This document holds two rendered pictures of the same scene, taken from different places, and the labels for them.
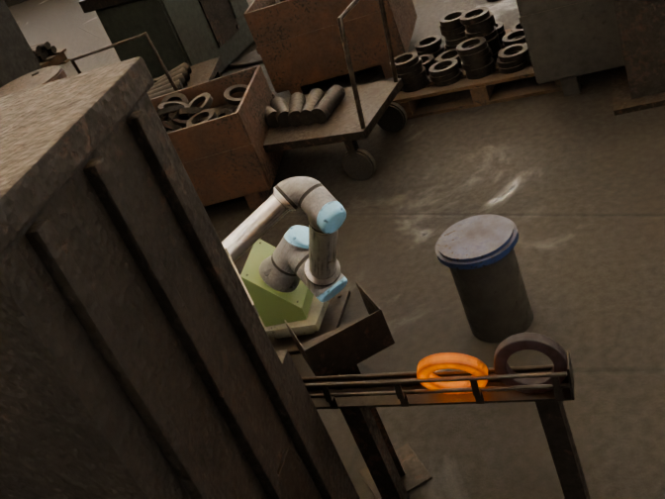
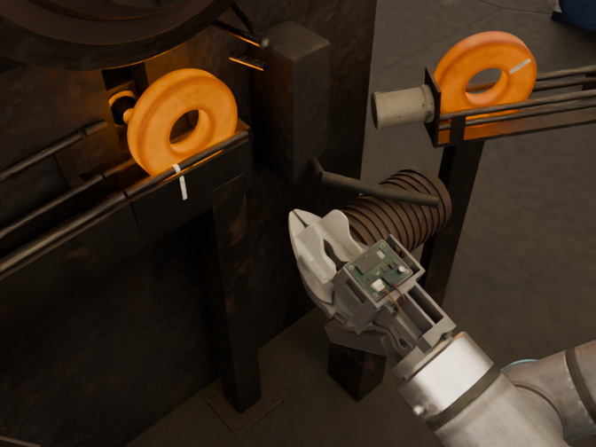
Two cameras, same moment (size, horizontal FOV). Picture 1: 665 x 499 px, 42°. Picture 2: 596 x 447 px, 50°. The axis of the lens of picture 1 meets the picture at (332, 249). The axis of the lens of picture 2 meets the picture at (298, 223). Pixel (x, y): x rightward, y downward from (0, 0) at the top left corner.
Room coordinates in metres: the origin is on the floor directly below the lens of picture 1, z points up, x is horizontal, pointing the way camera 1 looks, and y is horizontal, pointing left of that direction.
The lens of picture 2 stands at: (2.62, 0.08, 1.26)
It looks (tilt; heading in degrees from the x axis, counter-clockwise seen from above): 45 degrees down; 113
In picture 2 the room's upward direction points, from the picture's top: straight up
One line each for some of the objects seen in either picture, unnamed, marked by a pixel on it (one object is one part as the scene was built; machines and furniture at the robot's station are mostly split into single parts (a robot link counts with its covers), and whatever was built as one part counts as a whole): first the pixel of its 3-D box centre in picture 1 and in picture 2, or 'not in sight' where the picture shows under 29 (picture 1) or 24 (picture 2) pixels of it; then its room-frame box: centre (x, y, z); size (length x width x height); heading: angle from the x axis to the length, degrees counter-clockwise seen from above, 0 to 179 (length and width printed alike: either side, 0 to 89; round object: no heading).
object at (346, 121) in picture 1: (299, 92); not in sight; (4.95, -0.18, 0.48); 1.18 x 0.65 x 0.96; 55
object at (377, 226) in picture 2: not in sight; (377, 294); (2.45, 0.86, 0.27); 0.22 x 0.13 x 0.53; 65
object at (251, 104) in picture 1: (200, 149); not in sight; (5.11, 0.51, 0.33); 0.93 x 0.73 x 0.66; 72
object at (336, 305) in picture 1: (298, 319); not in sight; (3.33, 0.27, 0.04); 0.40 x 0.40 x 0.08; 64
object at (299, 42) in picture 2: not in sight; (290, 105); (2.28, 0.84, 0.68); 0.11 x 0.08 x 0.24; 155
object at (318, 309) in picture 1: (293, 309); not in sight; (3.33, 0.27, 0.10); 0.32 x 0.32 x 0.04; 64
